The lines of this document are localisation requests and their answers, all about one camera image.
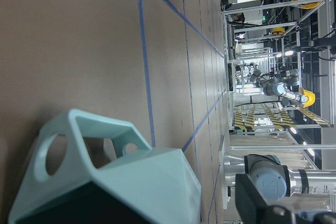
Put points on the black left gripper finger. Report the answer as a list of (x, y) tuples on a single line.
[(252, 207)]

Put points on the mint green faceted cup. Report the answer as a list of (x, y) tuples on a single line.
[(87, 168)]

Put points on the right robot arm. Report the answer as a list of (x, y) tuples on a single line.
[(274, 180)]

